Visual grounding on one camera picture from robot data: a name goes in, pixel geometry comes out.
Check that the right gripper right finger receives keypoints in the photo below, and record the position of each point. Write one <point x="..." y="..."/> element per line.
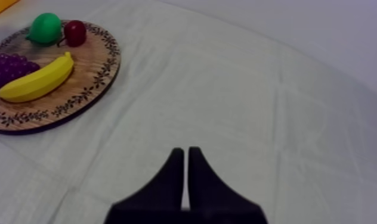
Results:
<point x="213" y="197"/>

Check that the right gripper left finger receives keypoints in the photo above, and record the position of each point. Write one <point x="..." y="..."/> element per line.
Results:
<point x="163" y="194"/>

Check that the round wooden board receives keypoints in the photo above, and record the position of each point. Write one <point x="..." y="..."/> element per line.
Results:
<point x="82" y="84"/>

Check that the green toy pear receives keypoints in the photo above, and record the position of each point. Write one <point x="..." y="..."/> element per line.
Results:
<point x="46" y="29"/>

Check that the yellow toy banana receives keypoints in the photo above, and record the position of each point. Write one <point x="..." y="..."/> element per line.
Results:
<point x="38" y="81"/>

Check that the small red fruit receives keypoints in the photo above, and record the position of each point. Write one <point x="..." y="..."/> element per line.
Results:
<point x="75" y="33"/>

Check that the purple toy grapes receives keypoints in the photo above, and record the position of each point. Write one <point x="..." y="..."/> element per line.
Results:
<point x="3" y="70"/>

